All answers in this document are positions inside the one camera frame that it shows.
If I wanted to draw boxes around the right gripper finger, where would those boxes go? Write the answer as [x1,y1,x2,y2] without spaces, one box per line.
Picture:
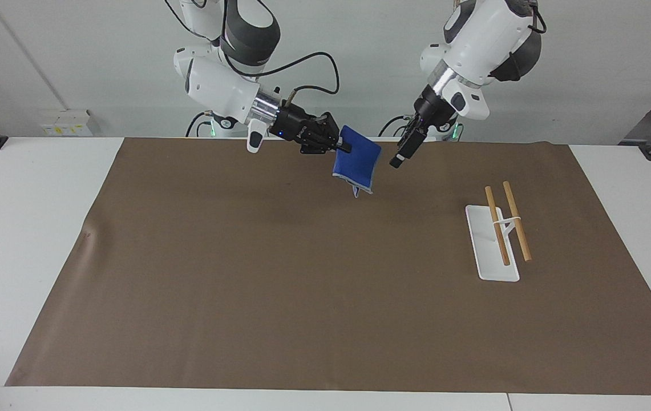
[301,136,353,156]
[314,111,342,143]

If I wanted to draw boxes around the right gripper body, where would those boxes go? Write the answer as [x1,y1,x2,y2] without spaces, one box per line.
[271,103,320,145]

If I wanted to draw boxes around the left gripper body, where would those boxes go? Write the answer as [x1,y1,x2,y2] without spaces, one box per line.
[407,84,458,143]

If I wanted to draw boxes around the blue towel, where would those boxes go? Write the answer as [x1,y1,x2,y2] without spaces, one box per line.
[331,125,383,198]

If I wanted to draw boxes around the white towel rack wooden bars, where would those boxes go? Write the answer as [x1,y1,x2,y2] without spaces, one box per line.
[465,180,533,283]

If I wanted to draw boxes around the black cable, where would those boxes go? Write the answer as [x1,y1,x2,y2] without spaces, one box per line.
[224,51,341,109]
[378,114,417,138]
[529,2,548,34]
[185,111,213,138]

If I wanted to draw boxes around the white wall socket box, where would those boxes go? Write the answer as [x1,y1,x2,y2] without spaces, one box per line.
[39,109,94,138]

